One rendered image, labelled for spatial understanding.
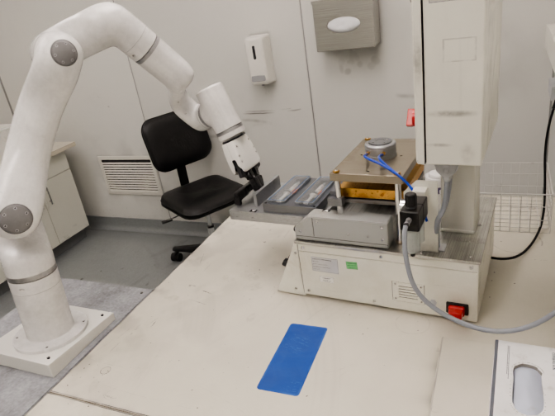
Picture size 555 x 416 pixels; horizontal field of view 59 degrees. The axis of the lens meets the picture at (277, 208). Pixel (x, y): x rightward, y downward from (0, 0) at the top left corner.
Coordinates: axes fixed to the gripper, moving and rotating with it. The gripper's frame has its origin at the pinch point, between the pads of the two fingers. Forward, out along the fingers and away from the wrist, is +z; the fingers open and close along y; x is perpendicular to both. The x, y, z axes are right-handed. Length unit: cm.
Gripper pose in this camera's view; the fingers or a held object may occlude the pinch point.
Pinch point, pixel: (256, 183)
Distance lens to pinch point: 149.4
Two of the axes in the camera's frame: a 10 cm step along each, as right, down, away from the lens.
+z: 4.4, 8.7, 2.2
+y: -4.5, 4.3, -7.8
